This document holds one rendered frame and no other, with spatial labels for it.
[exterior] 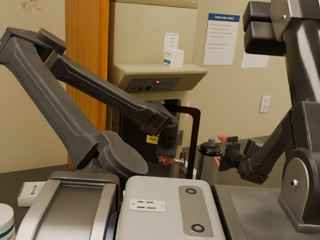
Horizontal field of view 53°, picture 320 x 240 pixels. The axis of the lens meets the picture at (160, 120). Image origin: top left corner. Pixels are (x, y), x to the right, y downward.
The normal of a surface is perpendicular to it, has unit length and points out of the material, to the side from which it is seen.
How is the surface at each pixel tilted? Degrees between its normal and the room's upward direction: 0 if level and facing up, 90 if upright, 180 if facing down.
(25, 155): 90
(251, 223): 0
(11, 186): 0
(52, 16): 90
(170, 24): 90
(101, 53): 90
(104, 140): 70
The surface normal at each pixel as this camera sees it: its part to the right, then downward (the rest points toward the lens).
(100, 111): 0.45, 0.33
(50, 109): -0.46, -0.09
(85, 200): 0.08, -0.94
